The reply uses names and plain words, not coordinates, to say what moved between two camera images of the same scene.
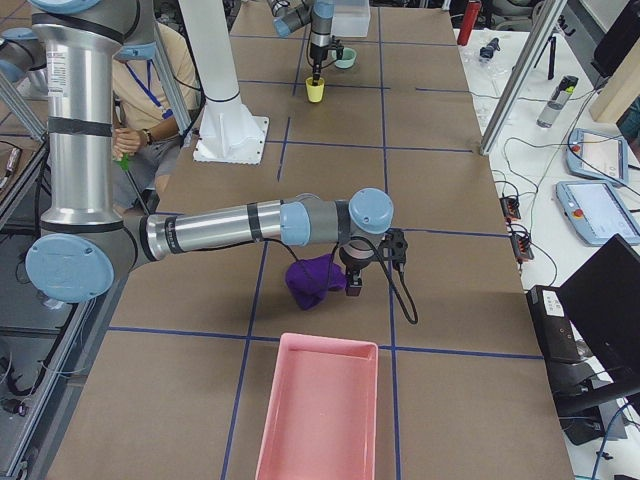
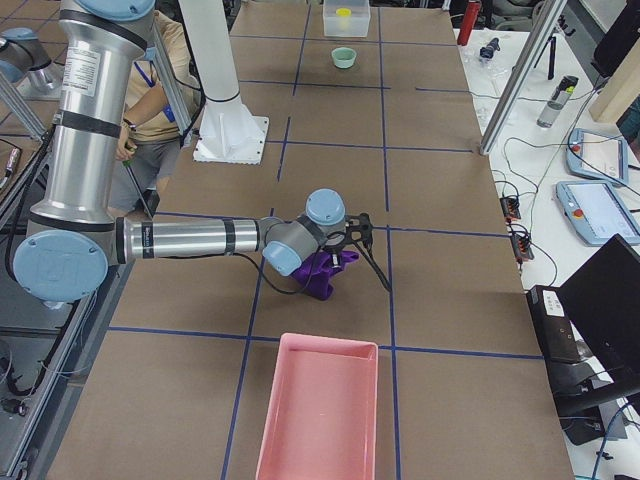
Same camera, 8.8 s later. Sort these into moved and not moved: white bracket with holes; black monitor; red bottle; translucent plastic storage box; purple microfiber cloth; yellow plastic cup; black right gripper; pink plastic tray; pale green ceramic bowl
Moved: purple microfiber cloth; black right gripper; yellow plastic cup
Not moved: black monitor; pink plastic tray; translucent plastic storage box; red bottle; pale green ceramic bowl; white bracket with holes
